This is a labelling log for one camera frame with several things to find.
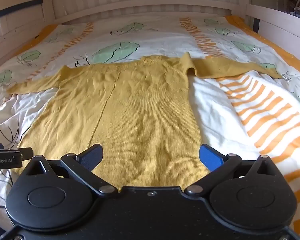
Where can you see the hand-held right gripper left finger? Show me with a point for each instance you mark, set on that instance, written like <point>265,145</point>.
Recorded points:
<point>92,158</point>

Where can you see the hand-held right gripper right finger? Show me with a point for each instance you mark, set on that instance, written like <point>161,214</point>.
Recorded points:
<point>210,158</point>

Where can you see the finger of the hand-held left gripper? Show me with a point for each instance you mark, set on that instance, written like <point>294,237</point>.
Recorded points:
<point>25,153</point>

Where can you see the yellow knitted sweater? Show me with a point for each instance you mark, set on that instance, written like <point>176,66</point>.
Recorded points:
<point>140,110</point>

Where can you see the white leaf print duvet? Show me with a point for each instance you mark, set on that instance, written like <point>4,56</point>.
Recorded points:
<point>240,120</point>

